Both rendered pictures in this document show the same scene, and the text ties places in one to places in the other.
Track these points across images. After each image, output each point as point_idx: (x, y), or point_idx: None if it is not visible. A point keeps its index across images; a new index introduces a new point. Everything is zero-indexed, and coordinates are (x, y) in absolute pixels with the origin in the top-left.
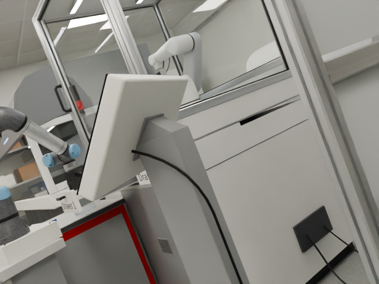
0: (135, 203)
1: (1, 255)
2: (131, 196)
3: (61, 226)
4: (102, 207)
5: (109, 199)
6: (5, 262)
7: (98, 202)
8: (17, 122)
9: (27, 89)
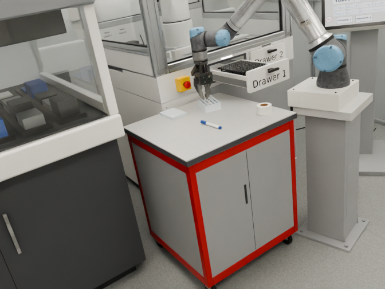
0: (228, 94)
1: (356, 88)
2: (224, 89)
3: (256, 105)
4: (232, 96)
5: (191, 102)
6: (357, 93)
7: (180, 109)
8: None
9: None
